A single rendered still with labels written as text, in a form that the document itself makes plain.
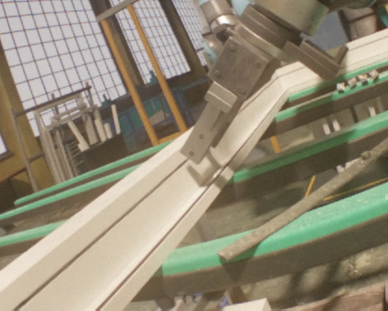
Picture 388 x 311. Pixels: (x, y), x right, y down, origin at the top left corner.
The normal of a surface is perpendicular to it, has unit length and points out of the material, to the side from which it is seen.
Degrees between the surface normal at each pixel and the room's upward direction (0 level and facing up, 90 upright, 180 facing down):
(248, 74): 90
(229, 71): 90
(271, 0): 80
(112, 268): 90
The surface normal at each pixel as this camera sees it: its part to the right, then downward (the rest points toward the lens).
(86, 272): 0.85, -0.32
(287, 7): -0.15, 0.40
